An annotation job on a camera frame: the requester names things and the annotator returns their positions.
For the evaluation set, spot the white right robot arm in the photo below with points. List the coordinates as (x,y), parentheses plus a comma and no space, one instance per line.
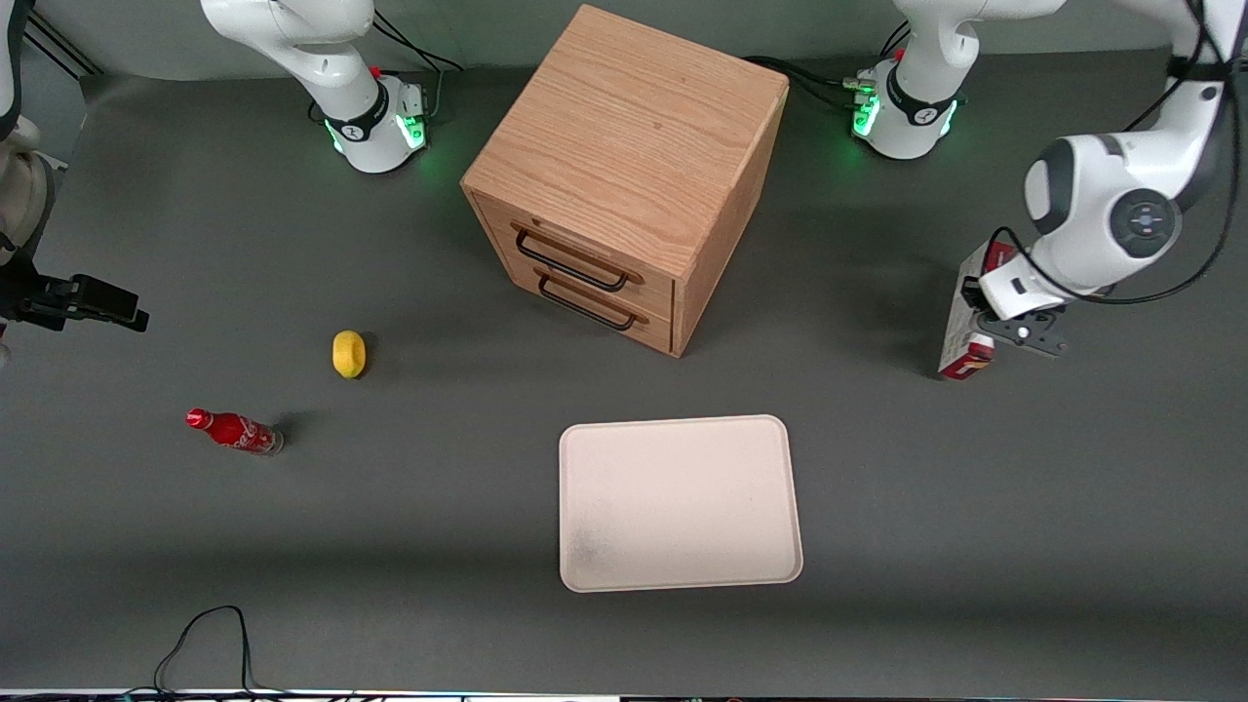
(322,58)

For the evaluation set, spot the wooden drawer front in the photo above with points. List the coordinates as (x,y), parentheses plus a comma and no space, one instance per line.
(643,322)
(585,244)

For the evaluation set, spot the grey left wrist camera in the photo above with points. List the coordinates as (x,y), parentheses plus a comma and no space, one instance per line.
(1033,333)

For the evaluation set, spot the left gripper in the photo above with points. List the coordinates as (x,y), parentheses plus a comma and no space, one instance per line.
(971,292)

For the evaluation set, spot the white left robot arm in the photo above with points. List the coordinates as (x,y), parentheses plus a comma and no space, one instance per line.
(1111,195)

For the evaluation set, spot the wooden drawer cabinet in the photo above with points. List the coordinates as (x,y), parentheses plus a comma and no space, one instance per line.
(634,127)

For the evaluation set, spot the red cookie box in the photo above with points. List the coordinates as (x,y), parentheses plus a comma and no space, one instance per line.
(957,341)

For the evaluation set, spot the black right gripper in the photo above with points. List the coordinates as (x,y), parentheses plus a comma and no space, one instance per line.
(39,296)

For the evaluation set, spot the beige plastic tray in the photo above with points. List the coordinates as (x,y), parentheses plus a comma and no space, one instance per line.
(678,507)

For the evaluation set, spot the yellow lemon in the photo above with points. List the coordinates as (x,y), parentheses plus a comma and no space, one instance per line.
(349,354)

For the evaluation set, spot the red cola bottle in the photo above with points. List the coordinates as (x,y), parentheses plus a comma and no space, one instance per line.
(234,430)

